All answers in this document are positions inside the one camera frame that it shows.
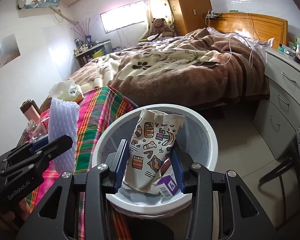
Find purple white carton box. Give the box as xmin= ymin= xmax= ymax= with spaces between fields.
xmin=155 ymin=171 xmax=178 ymax=198

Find patterned paper bag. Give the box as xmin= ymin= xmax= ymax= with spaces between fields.
xmin=123 ymin=109 xmax=185 ymax=193

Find white foam fruit net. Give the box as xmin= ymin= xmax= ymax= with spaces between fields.
xmin=48 ymin=98 xmax=79 ymax=174

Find white trash bin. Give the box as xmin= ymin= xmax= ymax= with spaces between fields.
xmin=92 ymin=104 xmax=218 ymax=219

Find clear plastic bottle red cap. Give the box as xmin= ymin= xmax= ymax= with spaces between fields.
xmin=26 ymin=117 xmax=49 ymax=142

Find pink brown thermos mug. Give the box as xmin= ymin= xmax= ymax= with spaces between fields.
xmin=19 ymin=99 xmax=41 ymax=122

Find yellow tissue pack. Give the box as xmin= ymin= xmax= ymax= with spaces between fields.
xmin=49 ymin=80 xmax=84 ymax=103

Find brown patterned blanket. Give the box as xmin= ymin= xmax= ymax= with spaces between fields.
xmin=70 ymin=27 xmax=272 ymax=107

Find black phone on bed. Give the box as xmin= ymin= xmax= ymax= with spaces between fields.
xmin=193 ymin=61 xmax=218 ymax=68

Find white drawer cabinet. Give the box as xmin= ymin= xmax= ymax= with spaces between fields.
xmin=253 ymin=49 xmax=300 ymax=159

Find grey shelf with bottles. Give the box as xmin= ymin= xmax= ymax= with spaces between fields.
xmin=75 ymin=40 xmax=113 ymax=67

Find black chair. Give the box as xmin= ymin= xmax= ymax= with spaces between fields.
xmin=259 ymin=129 xmax=300 ymax=231

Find vase with purple branches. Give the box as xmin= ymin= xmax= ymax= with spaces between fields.
xmin=71 ymin=18 xmax=98 ymax=44

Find brown teddy bear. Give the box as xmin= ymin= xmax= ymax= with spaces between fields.
xmin=150 ymin=18 xmax=174 ymax=37

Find wooden headboard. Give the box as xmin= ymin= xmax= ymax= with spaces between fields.
xmin=206 ymin=12 xmax=288 ymax=49

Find floral curtain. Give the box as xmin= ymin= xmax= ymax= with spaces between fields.
xmin=142 ymin=0 xmax=174 ymax=32

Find wooden wardrobe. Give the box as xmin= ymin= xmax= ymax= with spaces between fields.
xmin=168 ymin=0 xmax=212 ymax=36

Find wall mirror panel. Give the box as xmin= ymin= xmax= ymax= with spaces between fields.
xmin=0 ymin=34 xmax=20 ymax=68

